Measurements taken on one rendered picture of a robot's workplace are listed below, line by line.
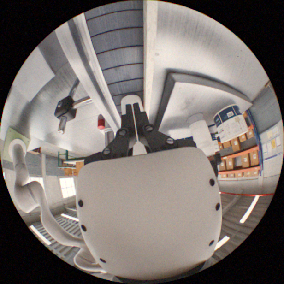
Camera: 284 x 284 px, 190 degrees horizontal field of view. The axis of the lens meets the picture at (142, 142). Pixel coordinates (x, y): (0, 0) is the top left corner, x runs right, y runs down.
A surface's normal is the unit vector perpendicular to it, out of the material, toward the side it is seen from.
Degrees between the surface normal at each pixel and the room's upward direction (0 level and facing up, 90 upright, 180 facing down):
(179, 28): 0
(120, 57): 0
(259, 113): 90
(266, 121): 90
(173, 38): 0
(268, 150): 89
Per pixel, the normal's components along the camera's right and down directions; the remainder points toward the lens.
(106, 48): 0.17, 0.95
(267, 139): -0.98, 0.15
